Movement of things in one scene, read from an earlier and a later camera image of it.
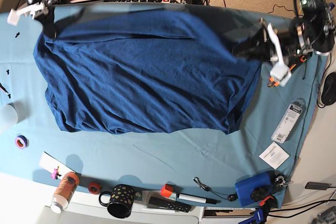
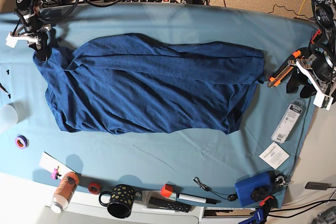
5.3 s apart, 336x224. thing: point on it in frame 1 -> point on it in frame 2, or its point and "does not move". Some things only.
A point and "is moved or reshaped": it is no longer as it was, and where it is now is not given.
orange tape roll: x=94 y=188 does not move
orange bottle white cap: x=65 y=192 does not move
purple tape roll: x=21 y=142 does not move
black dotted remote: x=160 y=203 does not move
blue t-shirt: x=148 y=70 is moved or reshaped
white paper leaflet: x=274 y=155 does not move
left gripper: x=44 y=12 -> x=37 y=38
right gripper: x=289 y=47 -> x=320 y=67
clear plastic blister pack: x=287 y=120 does not move
